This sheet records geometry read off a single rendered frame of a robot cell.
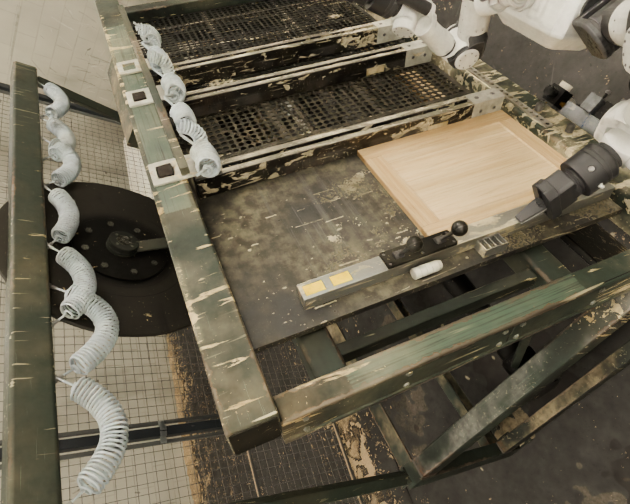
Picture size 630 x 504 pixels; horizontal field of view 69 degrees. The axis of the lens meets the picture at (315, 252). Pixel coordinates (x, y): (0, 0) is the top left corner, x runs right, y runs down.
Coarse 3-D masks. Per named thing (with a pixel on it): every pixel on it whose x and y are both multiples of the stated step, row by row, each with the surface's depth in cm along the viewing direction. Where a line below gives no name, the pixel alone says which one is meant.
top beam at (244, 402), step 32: (96, 0) 214; (160, 128) 142; (160, 160) 132; (160, 192) 122; (192, 192) 123; (192, 224) 114; (192, 256) 107; (192, 288) 101; (224, 288) 100; (192, 320) 95; (224, 320) 95; (224, 352) 90; (224, 384) 86; (256, 384) 85; (224, 416) 81; (256, 416) 81
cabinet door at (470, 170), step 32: (448, 128) 154; (480, 128) 154; (512, 128) 153; (384, 160) 143; (416, 160) 143; (448, 160) 143; (480, 160) 142; (512, 160) 142; (544, 160) 142; (416, 192) 133; (448, 192) 133; (480, 192) 132; (512, 192) 132; (416, 224) 125; (448, 224) 124
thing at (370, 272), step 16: (608, 192) 130; (576, 208) 128; (480, 224) 120; (496, 224) 120; (512, 224) 120; (528, 224) 124; (464, 240) 117; (432, 256) 115; (448, 256) 118; (336, 272) 111; (352, 272) 110; (368, 272) 110; (384, 272) 111; (400, 272) 114; (336, 288) 107; (352, 288) 110; (304, 304) 107
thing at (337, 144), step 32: (480, 96) 157; (192, 128) 121; (352, 128) 145; (384, 128) 145; (416, 128) 150; (192, 160) 130; (224, 160) 136; (256, 160) 135; (288, 160) 138; (320, 160) 143
